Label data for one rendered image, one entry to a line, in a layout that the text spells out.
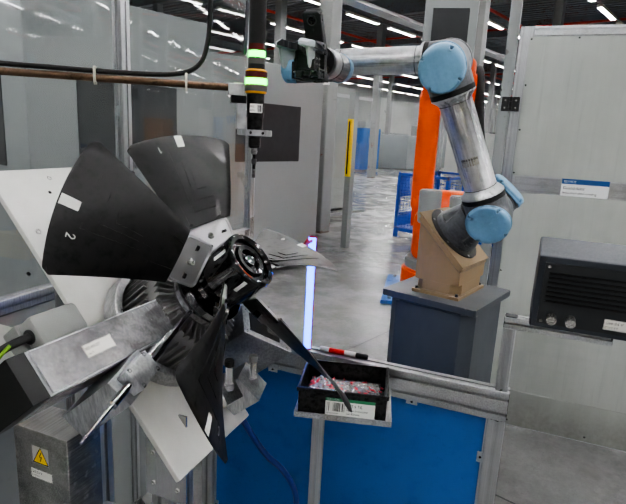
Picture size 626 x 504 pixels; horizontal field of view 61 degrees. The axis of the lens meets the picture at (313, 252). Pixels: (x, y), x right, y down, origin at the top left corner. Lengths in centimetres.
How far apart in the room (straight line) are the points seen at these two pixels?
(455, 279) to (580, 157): 130
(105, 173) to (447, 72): 84
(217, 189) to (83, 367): 47
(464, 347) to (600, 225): 133
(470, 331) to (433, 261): 23
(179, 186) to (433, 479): 104
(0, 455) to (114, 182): 103
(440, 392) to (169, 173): 87
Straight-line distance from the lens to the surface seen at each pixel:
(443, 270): 164
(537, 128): 276
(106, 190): 92
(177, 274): 100
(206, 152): 121
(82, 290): 113
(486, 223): 147
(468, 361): 167
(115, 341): 95
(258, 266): 104
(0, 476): 179
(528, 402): 305
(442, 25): 497
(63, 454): 125
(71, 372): 88
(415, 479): 163
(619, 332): 138
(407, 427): 155
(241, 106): 109
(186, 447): 111
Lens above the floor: 147
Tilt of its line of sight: 13 degrees down
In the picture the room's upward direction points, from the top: 3 degrees clockwise
